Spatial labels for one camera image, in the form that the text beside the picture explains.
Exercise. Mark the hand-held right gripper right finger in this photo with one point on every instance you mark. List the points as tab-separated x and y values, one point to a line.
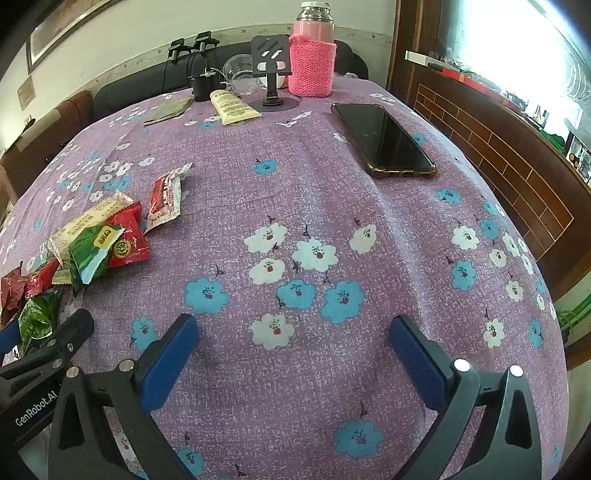
415	353

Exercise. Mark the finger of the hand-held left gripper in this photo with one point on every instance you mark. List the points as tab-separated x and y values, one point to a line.
8	339
74	330

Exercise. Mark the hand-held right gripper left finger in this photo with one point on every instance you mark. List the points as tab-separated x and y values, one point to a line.
171	350

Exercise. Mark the green snack packet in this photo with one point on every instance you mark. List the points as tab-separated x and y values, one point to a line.
87	258
37	318

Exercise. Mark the red-white snack packet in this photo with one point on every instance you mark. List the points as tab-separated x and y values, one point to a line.
164	198

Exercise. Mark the dark red snack packet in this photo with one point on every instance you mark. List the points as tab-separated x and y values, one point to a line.
11	295

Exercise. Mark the cream snack packet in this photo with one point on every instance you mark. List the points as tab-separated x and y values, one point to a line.
78	226

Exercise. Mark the purple floral tablecloth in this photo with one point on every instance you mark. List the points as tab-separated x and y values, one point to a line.
300	207

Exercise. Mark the brown chair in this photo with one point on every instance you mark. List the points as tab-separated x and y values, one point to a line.
46	138

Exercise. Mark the wooden brick-pattern cabinet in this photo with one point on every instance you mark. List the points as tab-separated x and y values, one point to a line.
485	152

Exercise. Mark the black smartphone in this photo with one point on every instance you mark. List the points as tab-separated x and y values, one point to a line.
383	138

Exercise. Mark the olive flat packet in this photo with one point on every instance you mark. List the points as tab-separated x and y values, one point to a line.
168	110

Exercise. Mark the cream squeeze tube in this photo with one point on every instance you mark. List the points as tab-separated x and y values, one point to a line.
233	108

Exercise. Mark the black sofa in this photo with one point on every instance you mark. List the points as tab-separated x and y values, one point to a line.
138	85

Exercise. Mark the small black device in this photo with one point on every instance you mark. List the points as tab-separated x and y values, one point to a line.
203	87

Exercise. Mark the white round object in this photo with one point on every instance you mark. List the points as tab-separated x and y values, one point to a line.
267	83

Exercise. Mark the clear plastic cup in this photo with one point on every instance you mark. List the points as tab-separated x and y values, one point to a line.
240	74

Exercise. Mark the long white box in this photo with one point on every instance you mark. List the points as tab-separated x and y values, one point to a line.
420	56

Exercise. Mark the black clamp device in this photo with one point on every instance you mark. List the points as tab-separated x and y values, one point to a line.
205	40
178	48

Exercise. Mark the pink flask with knitted sleeve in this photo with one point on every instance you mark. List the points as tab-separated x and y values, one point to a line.
311	64

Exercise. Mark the black phone stand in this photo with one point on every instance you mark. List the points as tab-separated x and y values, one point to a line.
270	50

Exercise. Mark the small wall plaque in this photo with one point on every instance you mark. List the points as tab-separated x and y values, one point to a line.
26	92

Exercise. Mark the framed wall picture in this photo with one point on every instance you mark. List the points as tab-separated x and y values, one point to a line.
60	32

